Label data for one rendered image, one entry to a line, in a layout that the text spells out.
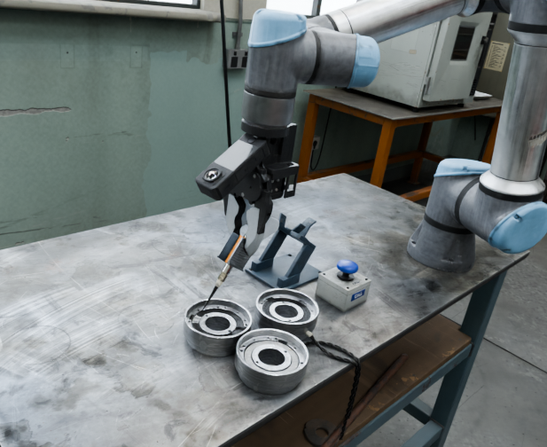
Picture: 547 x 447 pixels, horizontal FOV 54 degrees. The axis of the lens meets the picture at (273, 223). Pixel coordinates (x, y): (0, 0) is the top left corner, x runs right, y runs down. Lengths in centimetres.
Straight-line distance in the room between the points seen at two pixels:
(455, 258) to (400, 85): 193
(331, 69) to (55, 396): 57
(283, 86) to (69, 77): 167
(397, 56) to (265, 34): 235
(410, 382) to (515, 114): 62
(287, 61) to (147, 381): 48
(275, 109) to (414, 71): 228
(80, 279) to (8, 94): 136
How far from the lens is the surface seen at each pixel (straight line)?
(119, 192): 261
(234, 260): 85
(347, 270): 98
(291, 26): 75
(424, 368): 135
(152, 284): 99
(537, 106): 103
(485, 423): 217
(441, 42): 296
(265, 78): 75
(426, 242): 123
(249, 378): 77
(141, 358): 83
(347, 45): 80
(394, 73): 308
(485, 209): 110
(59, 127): 238
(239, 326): 85
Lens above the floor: 132
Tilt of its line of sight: 24 degrees down
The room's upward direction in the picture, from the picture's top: 9 degrees clockwise
